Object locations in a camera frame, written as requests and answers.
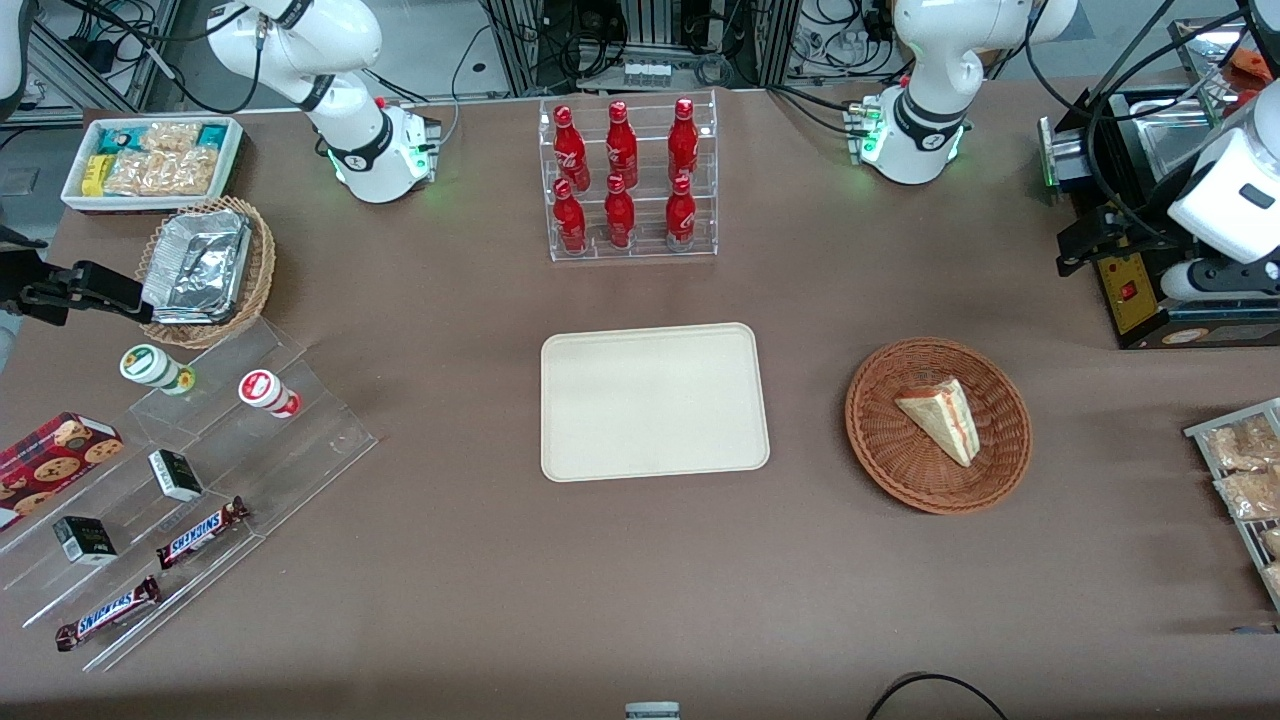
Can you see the white power strip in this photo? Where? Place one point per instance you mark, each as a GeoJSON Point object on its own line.
{"type": "Point", "coordinates": [648, 73]}

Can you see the triangle sandwich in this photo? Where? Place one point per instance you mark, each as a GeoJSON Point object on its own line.
{"type": "Point", "coordinates": [942, 415]}

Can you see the red cola bottle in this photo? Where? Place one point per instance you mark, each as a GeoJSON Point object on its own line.
{"type": "Point", "coordinates": [681, 216]}
{"type": "Point", "coordinates": [569, 222]}
{"type": "Point", "coordinates": [571, 150]}
{"type": "Point", "coordinates": [683, 145]}
{"type": "Point", "coordinates": [621, 148]}
{"type": "Point", "coordinates": [619, 218]}

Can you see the light wicker basket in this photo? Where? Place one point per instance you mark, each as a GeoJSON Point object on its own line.
{"type": "Point", "coordinates": [262, 270]}

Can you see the small black white box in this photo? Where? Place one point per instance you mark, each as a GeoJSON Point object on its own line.
{"type": "Point", "coordinates": [85, 540]}
{"type": "Point", "coordinates": [176, 476]}

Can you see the clear bag of crackers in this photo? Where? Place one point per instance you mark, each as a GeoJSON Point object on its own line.
{"type": "Point", "coordinates": [170, 135]}
{"type": "Point", "coordinates": [160, 173]}

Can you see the aluminium frame rack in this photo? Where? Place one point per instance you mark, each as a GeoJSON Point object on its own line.
{"type": "Point", "coordinates": [640, 30]}

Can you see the clear bag of biscuits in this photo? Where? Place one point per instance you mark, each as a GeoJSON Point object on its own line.
{"type": "Point", "coordinates": [1250, 494]}
{"type": "Point", "coordinates": [1272, 542]}
{"type": "Point", "coordinates": [1240, 447]}

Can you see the clear acrylic stepped shelf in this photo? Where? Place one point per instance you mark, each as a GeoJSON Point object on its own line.
{"type": "Point", "coordinates": [300, 440]}

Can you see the white rectangular snack bin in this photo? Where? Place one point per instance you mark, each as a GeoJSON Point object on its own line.
{"type": "Point", "coordinates": [232, 160]}

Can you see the teal snack packet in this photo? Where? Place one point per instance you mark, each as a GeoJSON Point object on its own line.
{"type": "Point", "coordinates": [117, 140]}

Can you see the grey snack tray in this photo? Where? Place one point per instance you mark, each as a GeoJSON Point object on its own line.
{"type": "Point", "coordinates": [1200, 430]}

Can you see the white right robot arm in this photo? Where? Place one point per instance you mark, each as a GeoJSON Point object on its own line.
{"type": "Point", "coordinates": [345, 130]}

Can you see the cream plastic tray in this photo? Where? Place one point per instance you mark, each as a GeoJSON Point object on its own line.
{"type": "Point", "coordinates": [650, 400]}

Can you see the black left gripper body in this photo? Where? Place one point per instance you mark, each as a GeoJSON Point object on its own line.
{"type": "Point", "coordinates": [1130, 226]}

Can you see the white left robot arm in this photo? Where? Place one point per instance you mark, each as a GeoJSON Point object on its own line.
{"type": "Point", "coordinates": [930, 60]}

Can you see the brown Snickers bar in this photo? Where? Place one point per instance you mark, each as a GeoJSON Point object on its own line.
{"type": "Point", "coordinates": [108, 613]}
{"type": "Point", "coordinates": [200, 533]}

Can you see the clear acrylic bottle rack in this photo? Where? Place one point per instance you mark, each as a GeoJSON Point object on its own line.
{"type": "Point", "coordinates": [645, 215]}

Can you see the yellow snack packet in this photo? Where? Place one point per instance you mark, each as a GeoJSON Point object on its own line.
{"type": "Point", "coordinates": [94, 176]}

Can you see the black machine with yellow panel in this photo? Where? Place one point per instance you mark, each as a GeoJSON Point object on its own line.
{"type": "Point", "coordinates": [1130, 300]}

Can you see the red lid yogurt cup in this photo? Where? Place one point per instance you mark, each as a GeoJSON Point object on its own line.
{"type": "Point", "coordinates": [266, 391]}

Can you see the aluminium foil container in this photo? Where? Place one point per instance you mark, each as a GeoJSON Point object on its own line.
{"type": "Point", "coordinates": [198, 265]}

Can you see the red chocolate cookie box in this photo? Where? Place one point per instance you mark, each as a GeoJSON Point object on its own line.
{"type": "Point", "coordinates": [55, 460]}

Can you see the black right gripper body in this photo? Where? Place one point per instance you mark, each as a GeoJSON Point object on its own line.
{"type": "Point", "coordinates": [20, 268]}

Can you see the white grey device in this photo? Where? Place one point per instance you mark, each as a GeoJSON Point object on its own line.
{"type": "Point", "coordinates": [652, 711]}

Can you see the orange snack packet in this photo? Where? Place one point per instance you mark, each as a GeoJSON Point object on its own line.
{"type": "Point", "coordinates": [1255, 62]}

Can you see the green lid yogurt cup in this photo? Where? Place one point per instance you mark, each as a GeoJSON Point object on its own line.
{"type": "Point", "coordinates": [150, 366]}

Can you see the round brown wicker basket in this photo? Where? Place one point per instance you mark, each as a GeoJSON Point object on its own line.
{"type": "Point", "coordinates": [900, 470]}

